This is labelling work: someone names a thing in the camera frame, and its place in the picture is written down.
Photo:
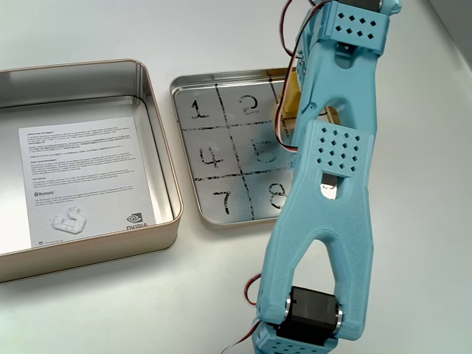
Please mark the yellow block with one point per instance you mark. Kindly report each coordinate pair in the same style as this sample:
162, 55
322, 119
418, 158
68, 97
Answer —
291, 100

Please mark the silver tin lid with numbers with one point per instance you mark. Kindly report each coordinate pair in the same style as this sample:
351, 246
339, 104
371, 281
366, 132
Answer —
228, 147

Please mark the gold tin box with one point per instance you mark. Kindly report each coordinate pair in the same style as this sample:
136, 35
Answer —
162, 155

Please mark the white printed leaflet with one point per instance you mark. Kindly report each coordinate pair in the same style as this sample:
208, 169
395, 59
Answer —
81, 166

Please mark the small white plastic piece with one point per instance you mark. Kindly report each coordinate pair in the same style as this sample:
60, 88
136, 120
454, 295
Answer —
70, 221

